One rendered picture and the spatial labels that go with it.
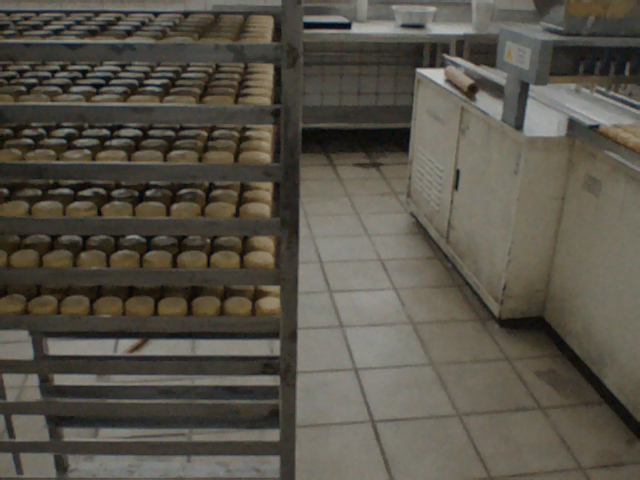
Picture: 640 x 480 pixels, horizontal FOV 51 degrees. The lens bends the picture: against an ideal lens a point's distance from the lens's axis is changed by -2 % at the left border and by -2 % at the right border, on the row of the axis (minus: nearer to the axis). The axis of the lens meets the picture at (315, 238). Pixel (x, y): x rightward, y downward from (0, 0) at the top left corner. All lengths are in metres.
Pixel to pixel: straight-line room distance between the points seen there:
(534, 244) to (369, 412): 0.92
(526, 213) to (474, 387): 0.67
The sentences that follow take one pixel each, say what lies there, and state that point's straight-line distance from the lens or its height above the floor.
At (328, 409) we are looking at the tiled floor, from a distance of 2.38.
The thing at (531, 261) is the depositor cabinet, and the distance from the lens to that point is 2.76.
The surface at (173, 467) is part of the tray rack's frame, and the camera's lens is 1.97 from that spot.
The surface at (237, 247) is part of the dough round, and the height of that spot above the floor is 0.97.
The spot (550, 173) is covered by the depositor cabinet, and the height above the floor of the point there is 0.70.
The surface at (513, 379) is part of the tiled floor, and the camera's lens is 2.65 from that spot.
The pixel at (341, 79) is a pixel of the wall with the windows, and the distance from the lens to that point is 5.55.
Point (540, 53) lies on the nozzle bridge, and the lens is 2.49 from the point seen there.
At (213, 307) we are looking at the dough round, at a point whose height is 0.88.
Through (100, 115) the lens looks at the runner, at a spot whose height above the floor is 1.23.
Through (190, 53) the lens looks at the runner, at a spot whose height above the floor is 1.32.
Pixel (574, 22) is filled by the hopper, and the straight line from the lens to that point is 2.60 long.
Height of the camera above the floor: 1.48
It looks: 24 degrees down
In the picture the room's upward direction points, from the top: 2 degrees clockwise
